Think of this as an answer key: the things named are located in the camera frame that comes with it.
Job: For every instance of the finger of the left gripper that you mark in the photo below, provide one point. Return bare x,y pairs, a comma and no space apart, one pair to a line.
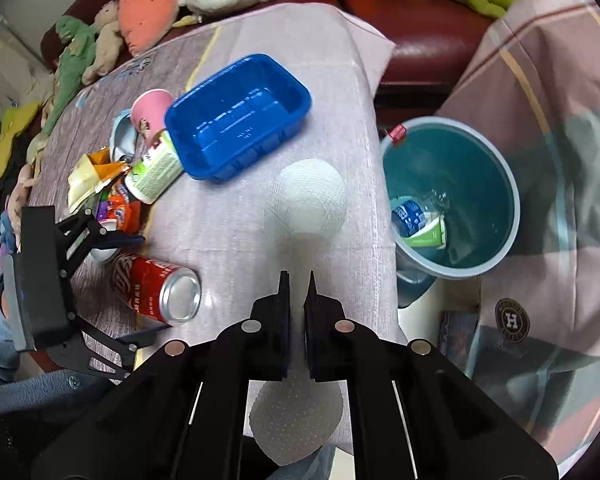
79,234
74,353

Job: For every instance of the lilac woven tablecloth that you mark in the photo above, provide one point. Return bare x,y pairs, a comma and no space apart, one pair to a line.
218,230

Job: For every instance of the beige bear plush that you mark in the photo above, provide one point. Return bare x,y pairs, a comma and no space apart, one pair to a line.
109,43

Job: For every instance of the red cola can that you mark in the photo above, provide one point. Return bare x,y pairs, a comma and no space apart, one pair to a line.
164,292

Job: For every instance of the green white carton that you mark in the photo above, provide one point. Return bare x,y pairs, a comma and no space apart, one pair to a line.
431,235

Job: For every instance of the small green dinosaur plush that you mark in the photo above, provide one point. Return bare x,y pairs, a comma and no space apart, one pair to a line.
79,53

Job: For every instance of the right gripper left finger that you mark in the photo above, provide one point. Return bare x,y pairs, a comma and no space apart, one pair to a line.
257,348

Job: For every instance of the yellow plush toy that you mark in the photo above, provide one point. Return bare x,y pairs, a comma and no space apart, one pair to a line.
15,120

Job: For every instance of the plaid pink grey blanket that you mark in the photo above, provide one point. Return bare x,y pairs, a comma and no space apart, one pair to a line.
533,89

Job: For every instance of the blue label plastic bottle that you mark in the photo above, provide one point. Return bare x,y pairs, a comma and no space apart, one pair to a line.
408,217

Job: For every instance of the white foam net sleeve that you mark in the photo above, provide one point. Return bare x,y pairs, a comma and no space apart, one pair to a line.
306,209

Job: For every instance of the yellow orange snack wrapper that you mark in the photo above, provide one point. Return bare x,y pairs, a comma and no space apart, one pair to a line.
90,175

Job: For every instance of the silver foil wrapper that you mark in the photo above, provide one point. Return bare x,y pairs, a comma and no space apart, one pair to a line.
122,140

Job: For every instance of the dark printed book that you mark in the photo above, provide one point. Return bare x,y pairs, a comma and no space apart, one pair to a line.
456,332

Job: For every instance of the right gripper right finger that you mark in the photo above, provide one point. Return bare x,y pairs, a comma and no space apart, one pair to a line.
337,348

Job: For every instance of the blue round trash bin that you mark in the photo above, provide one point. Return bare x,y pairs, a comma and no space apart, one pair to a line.
449,168

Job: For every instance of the pink paper cup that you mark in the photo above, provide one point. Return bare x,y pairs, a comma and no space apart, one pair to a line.
148,112

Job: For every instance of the orange candy wrapper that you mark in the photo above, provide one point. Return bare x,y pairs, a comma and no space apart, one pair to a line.
119,204

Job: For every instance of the blue plastic tray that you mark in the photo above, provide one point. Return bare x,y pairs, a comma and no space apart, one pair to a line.
235,117

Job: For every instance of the pink carrot plush doll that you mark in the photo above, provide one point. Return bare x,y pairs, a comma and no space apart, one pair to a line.
144,23

